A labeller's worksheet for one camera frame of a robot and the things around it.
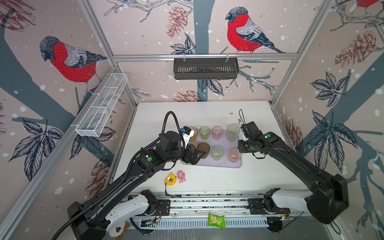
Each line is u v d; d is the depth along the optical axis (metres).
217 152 0.91
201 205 0.76
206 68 1.04
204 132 0.97
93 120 0.71
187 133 0.61
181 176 0.82
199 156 0.64
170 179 0.81
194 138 0.92
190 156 0.60
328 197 0.39
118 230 0.66
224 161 0.91
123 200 0.45
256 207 0.73
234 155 0.91
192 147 0.87
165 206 0.74
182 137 0.60
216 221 0.68
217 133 1.01
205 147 0.86
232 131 0.95
